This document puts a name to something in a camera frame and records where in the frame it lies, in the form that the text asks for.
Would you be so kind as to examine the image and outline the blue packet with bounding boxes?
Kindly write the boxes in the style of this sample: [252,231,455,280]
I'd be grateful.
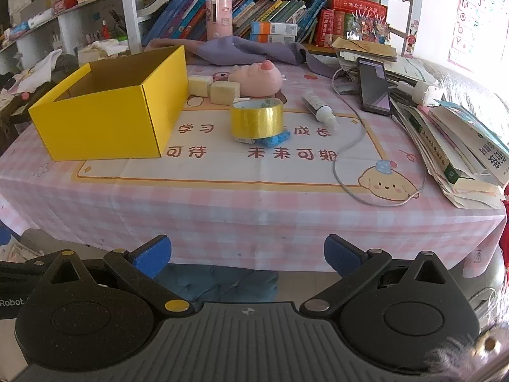
[260,128,292,149]

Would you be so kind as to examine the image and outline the white charging cable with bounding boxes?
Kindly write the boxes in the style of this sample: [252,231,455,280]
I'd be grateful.
[331,67,426,207]

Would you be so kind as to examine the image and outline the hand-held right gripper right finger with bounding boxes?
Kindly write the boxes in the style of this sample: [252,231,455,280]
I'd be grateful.
[299,234,458,320]

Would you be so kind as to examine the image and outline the red box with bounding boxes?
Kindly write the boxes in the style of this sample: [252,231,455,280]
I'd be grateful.
[314,0,388,47]

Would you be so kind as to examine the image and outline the purple pink cloth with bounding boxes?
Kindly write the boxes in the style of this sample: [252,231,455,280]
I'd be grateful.
[145,36,338,79]

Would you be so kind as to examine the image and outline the brown envelopes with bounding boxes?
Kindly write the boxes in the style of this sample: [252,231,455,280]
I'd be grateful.
[332,37,398,62]

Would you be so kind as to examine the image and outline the white charger plug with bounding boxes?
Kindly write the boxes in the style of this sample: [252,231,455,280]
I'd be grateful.
[398,81,444,106]

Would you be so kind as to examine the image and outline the cream eraser block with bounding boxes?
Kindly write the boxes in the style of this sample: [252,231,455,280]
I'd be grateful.
[188,75,213,97]
[210,81,240,106]

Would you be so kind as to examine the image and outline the yellow cardboard box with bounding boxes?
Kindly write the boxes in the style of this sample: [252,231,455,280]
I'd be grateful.
[28,45,189,162]

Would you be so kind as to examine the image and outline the white nozzle tube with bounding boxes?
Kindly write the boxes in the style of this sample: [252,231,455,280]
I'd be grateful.
[301,91,341,129]

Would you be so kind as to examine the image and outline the pink cylindrical case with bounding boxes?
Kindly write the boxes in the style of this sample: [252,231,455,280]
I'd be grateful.
[205,0,234,41]

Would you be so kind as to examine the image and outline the gold tape roll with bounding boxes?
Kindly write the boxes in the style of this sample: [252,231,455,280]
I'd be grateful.
[231,99,284,141]

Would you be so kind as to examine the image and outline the blue orange white carton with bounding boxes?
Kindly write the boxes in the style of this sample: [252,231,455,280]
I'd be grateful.
[250,22,298,36]
[251,34,297,44]

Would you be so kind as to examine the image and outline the blue cushion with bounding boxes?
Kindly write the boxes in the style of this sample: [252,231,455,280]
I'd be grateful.
[159,265,279,303]

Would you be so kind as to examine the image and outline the white plastic bag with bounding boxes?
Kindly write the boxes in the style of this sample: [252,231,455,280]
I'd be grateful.
[77,39,130,65]

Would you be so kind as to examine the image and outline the row of shelf books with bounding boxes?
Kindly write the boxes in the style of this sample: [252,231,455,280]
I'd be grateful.
[141,0,329,44]

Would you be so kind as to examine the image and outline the stack of books and papers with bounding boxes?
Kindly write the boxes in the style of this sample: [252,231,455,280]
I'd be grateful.
[392,58,509,209]

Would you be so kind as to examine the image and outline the white bookshelf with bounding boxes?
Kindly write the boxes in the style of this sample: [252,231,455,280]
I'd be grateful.
[0,0,422,73]

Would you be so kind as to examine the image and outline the pink pig plush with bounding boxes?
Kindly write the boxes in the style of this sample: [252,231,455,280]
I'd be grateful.
[227,60,284,99]

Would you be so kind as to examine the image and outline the alphabet wall poster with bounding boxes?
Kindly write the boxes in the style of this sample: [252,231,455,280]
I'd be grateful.
[447,0,509,73]

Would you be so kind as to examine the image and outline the pile of clothes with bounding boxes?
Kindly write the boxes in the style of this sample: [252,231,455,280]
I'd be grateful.
[0,50,80,100]

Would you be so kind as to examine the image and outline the black smartphone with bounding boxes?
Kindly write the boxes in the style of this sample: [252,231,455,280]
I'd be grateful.
[357,58,392,117]

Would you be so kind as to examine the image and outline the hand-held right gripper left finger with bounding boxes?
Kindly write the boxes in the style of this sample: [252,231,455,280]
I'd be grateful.
[34,236,195,322]

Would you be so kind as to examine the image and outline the grey quilted cover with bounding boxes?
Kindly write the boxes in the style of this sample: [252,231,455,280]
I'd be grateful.
[417,58,509,128]

